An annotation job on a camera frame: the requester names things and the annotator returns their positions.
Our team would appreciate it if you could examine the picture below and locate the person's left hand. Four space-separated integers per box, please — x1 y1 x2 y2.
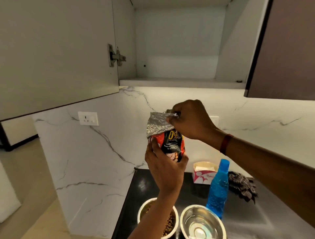
144 140 189 195

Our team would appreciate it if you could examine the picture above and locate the person's right hand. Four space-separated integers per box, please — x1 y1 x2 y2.
166 99 227 148

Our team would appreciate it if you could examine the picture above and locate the red black pet food bag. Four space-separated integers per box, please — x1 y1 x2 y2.
146 109 187 163

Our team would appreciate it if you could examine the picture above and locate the steel bowl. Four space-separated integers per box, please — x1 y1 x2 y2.
137 197 179 239
180 205 227 239

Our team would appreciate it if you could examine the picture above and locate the blue water bottle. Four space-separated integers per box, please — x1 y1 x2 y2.
206 159 230 220

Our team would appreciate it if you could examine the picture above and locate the person's right forearm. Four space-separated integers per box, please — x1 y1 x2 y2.
225 137 315 228

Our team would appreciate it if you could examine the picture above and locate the person's left forearm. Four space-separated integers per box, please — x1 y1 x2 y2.
128 189 182 239

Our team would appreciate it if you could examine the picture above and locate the red and white tissue box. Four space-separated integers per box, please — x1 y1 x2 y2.
192 161 220 185

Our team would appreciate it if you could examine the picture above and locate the red wrist band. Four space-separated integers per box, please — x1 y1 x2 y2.
220 134 235 156

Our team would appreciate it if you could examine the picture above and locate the dark checked cloth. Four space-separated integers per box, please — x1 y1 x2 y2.
227 171 258 204

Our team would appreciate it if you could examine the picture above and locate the metal cabinet hinge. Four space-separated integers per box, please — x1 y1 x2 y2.
107 44 127 67

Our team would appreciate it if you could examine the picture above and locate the grey wall cabinet body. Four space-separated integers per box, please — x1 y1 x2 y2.
112 0 269 90

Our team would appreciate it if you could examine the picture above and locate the brown wall cabinet door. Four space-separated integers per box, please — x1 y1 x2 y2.
243 0 315 101

